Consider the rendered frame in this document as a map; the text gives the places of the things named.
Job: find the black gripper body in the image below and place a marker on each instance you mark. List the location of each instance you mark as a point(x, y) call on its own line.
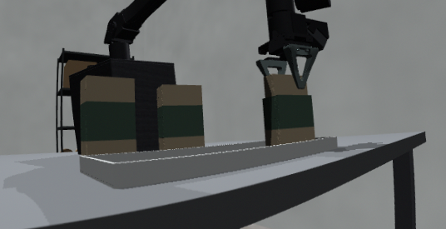
point(280, 24)

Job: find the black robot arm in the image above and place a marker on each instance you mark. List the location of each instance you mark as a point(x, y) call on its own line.
point(125, 25)

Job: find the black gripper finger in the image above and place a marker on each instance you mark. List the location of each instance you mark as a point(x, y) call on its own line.
point(264, 64)
point(291, 52)

